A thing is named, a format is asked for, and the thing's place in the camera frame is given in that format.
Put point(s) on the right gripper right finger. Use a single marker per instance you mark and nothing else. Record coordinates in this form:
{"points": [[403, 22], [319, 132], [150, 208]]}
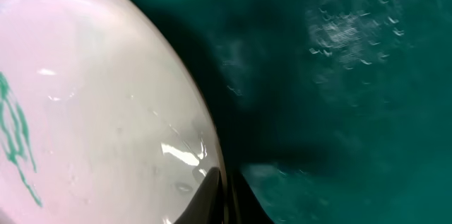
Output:
{"points": [[244, 207]]}

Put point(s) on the teal plastic tray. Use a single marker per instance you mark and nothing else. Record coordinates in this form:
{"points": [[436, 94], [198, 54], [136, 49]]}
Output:
{"points": [[335, 111]]}

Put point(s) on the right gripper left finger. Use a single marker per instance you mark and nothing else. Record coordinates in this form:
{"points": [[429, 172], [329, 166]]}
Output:
{"points": [[206, 206]]}

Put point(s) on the white plate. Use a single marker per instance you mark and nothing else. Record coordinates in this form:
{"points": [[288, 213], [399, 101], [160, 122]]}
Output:
{"points": [[100, 120]]}

